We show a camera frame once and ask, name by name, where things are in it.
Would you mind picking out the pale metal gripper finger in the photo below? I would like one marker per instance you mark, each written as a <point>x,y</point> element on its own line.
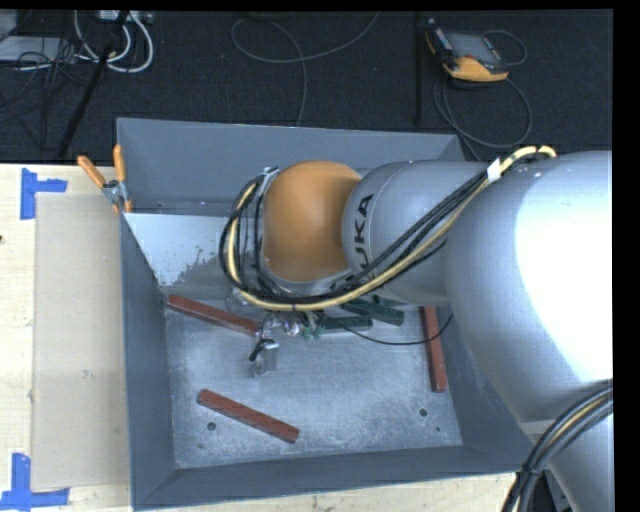
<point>269,362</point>
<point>270,345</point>

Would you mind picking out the grey metal bin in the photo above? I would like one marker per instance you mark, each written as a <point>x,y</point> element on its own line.
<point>330,395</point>

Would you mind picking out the dark green flat block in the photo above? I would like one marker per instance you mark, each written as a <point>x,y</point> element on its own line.
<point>387,313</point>
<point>350,323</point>

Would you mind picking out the red-brown flat block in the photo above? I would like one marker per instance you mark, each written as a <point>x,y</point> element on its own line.
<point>212,313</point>
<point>434,350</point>
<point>250,416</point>

